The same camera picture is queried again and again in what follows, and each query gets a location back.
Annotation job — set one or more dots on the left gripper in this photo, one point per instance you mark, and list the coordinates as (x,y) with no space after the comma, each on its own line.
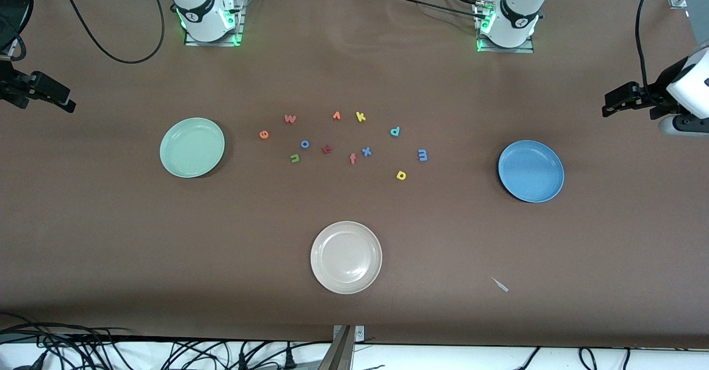
(651,93)

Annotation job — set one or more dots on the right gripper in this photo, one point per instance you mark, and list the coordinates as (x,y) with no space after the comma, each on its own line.
(18,86)

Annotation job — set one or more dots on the blue letter m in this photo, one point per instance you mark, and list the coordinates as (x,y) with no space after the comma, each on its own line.
(422,154)

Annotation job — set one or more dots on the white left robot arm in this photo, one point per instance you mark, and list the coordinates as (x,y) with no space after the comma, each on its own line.
(518,15)

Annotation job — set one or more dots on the blue plate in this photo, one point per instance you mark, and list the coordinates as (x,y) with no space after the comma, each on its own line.
(530,171)

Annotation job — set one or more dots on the green plate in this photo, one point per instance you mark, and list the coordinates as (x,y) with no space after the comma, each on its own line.
(191,148)

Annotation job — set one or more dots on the white paper scrap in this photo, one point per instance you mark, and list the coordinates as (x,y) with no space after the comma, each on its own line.
(501,286)

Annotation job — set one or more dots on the beige plate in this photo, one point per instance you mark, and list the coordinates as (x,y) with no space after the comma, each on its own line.
(346,257)

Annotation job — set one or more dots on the black power plug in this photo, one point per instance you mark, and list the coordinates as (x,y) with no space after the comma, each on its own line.
(288,359)
(242,360)

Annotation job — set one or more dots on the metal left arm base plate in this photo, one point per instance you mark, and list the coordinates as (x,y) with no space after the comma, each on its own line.
(507,50)

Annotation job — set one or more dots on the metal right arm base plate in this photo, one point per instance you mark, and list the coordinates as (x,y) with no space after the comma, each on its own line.
(239,21)

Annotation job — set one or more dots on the small metal bracket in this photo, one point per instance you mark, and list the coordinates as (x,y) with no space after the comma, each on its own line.
(360,334)

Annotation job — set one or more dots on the grey camera pole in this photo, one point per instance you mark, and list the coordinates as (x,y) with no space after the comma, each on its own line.
(339,353)

